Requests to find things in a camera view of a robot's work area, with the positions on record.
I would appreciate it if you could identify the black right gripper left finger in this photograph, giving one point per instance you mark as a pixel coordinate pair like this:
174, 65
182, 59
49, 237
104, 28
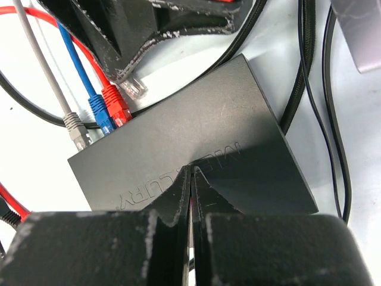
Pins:
147, 247

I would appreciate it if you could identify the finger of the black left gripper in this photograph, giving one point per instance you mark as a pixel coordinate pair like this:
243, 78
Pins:
183, 18
117, 33

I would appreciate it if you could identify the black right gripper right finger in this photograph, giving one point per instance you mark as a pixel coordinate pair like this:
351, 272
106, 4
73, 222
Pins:
232, 248

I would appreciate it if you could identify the black network switch box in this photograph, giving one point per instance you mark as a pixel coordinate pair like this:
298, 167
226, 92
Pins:
222, 124

